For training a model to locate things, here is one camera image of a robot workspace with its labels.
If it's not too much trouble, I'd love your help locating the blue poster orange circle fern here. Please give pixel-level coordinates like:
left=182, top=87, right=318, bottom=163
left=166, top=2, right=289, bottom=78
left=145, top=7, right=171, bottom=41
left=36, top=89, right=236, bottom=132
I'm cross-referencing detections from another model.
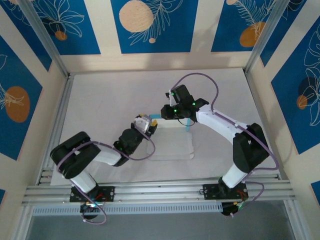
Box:
left=211, top=0, right=278, bottom=53

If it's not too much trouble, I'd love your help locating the white table mat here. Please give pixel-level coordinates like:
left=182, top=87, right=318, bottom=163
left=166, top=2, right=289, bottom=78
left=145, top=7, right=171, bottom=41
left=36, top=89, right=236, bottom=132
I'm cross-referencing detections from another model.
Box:
left=49, top=66, right=281, bottom=187

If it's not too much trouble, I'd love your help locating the blue poster orange circle flower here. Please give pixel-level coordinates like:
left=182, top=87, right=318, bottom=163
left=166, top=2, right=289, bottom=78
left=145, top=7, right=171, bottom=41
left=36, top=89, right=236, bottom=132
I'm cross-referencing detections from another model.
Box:
left=0, top=34, right=43, bottom=161

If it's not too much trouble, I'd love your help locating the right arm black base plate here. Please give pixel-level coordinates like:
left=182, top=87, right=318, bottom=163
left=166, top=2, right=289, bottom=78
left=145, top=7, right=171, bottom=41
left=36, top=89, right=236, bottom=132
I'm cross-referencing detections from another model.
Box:
left=202, top=183, right=249, bottom=201

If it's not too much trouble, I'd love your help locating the black controller box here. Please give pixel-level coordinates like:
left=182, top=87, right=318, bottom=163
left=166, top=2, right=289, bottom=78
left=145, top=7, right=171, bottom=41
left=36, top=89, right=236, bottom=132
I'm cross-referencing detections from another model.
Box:
left=79, top=201, right=104, bottom=221
left=221, top=201, right=245, bottom=217

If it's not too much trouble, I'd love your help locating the aluminium side rail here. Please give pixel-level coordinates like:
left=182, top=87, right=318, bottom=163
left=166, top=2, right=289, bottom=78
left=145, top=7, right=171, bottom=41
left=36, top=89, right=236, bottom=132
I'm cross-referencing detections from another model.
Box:
left=37, top=74, right=75, bottom=186

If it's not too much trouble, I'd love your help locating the aluminium mounting rail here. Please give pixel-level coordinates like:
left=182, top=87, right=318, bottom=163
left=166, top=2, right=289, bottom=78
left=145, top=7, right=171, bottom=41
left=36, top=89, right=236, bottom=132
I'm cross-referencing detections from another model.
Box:
left=21, top=174, right=298, bottom=207

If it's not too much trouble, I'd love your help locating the grey slotted cable duct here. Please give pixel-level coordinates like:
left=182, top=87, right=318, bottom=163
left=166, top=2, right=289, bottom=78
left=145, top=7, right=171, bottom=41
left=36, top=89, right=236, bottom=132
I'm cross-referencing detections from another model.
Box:
left=31, top=202, right=224, bottom=217

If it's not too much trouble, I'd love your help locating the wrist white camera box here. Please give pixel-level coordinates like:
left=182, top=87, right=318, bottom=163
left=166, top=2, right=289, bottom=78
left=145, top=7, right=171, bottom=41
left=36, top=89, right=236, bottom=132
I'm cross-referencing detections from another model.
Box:
left=131, top=115, right=153, bottom=135
left=167, top=87, right=176, bottom=106

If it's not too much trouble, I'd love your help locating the blue poster orange dot flower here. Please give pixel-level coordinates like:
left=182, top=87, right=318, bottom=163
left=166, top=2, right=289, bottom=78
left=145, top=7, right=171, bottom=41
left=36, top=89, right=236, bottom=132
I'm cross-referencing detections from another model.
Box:
left=24, top=0, right=102, bottom=56
left=271, top=22, right=320, bottom=155

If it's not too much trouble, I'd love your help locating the blue poster peach circle fern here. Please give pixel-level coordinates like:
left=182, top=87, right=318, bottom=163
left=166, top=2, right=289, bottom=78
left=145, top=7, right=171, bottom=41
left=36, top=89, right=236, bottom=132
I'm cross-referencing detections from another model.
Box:
left=110, top=0, right=200, bottom=54

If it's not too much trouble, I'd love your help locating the aluminium frame post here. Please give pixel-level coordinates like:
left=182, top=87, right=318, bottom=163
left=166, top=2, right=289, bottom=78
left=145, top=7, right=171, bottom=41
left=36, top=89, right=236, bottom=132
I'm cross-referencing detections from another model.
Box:
left=18, top=0, right=70, bottom=78
left=243, top=0, right=292, bottom=76

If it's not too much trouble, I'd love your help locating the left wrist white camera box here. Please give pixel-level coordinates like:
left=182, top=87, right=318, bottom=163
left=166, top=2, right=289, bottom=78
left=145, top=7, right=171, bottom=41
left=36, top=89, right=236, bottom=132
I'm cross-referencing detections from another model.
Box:
left=131, top=115, right=153, bottom=135

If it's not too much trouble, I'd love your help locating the blue poster white line flower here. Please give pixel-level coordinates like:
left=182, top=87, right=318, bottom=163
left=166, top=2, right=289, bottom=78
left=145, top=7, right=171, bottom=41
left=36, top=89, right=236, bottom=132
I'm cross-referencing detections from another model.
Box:
left=259, top=0, right=308, bottom=67
left=0, top=0, right=53, bottom=73

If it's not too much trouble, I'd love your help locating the white and blue paper box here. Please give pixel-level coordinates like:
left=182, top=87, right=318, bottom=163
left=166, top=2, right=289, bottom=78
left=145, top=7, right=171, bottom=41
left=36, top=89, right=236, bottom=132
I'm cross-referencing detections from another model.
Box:
left=146, top=113, right=195, bottom=162

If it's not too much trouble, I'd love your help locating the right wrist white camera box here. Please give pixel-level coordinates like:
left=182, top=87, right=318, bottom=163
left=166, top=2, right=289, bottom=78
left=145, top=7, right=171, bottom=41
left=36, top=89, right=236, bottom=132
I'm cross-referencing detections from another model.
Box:
left=167, top=87, right=176, bottom=106

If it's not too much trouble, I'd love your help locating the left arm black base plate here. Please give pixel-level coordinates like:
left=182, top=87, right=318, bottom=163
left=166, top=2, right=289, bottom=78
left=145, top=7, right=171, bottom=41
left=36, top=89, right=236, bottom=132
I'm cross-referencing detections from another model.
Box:
left=69, top=185, right=116, bottom=203

